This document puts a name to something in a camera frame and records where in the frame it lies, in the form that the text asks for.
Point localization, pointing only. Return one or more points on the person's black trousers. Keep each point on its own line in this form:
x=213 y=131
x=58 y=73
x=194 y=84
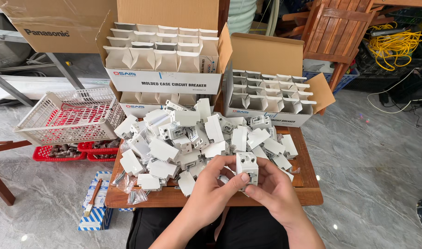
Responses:
x=152 y=224

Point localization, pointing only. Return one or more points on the wooden folding chair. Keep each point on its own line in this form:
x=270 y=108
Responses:
x=332 y=31

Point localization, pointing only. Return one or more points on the blue plastic crate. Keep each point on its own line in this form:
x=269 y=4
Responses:
x=347 y=79

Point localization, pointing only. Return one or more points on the clear bag of screws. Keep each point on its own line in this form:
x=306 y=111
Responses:
x=119 y=178
x=137 y=197
x=129 y=185

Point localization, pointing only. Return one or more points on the pile of white breakers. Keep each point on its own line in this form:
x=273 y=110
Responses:
x=183 y=138

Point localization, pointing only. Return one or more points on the flat carton of white boxes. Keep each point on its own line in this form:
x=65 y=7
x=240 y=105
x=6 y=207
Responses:
x=138 y=110

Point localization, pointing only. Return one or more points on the grey metal table frame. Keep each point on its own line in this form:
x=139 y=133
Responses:
x=63 y=72

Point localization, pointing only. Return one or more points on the open carton of white boxes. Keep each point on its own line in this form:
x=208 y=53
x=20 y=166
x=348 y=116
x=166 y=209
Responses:
x=162 y=81

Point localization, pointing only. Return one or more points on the red plastic basket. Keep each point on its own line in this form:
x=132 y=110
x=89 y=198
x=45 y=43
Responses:
x=96 y=150
x=41 y=157
x=100 y=159

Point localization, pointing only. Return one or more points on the small carton of white boxes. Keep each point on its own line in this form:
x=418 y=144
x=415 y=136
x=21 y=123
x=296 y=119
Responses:
x=245 y=112

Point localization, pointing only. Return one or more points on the black plastic crate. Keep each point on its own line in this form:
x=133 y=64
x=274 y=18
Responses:
x=373 y=67

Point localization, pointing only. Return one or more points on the large brown cardboard box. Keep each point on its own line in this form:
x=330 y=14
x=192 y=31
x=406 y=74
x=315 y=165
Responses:
x=51 y=24

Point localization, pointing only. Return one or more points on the stack of blue white boxes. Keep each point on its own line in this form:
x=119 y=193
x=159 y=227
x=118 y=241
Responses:
x=96 y=221

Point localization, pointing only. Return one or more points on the white plastic mesh basket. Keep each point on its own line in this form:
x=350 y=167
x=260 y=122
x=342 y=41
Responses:
x=31 y=128

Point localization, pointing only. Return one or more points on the person's left hand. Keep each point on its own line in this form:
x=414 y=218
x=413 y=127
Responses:
x=211 y=193

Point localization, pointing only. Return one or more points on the single white circuit breaker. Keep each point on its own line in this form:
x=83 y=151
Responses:
x=247 y=164

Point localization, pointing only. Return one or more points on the black power adapter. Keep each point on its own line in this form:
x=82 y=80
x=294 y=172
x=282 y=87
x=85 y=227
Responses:
x=384 y=98

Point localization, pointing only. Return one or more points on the person's right hand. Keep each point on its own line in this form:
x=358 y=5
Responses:
x=278 y=197

